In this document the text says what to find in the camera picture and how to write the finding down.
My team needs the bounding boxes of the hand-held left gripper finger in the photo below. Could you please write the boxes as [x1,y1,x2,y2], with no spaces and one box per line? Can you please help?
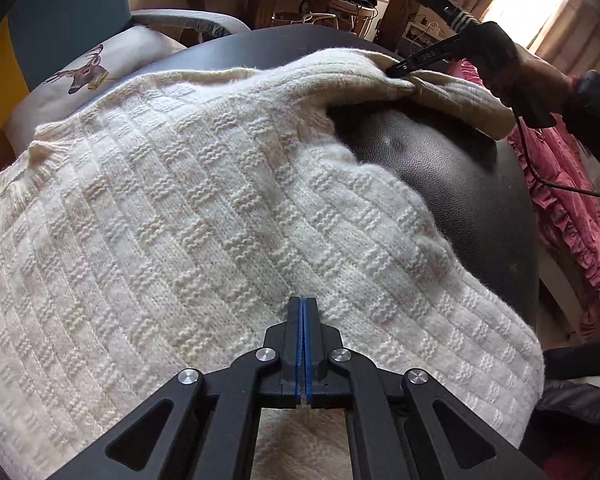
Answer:
[305,297,551,480]
[45,296,305,480]

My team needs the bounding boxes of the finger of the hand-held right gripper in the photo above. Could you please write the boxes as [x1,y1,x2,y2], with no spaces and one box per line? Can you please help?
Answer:
[386,45,463,79]

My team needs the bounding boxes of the cream knit sweater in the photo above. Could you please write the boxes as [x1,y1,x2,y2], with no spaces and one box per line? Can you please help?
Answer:
[0,49,546,480]

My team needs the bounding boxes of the person's right hand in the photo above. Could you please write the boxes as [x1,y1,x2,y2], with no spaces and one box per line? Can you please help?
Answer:
[485,44,578,113]

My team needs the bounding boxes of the white stool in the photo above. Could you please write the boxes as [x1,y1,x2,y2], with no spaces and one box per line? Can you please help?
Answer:
[300,0,377,36]

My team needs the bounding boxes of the beige window curtain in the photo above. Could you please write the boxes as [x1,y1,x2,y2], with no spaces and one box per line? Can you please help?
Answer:
[480,0,598,63]

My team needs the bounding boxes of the pink ruffled cloth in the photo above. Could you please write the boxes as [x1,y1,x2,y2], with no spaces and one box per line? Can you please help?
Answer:
[450,57,600,343]

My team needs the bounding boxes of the grey chair armrest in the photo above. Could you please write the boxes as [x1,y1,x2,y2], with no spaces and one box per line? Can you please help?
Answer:
[130,10,251,41]

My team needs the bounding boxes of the dark puffer jacket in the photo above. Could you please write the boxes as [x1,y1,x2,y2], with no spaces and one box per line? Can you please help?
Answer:
[535,345,600,480]

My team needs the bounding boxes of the deer print pillow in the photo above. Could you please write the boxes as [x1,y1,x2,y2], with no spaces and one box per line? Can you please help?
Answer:
[2,25,188,153]

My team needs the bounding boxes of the blue yellow grey upholstered panel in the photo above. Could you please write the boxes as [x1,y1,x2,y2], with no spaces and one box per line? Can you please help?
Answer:
[0,0,131,171]

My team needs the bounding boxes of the black cable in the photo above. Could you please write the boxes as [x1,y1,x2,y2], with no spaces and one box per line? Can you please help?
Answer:
[512,110,600,198]

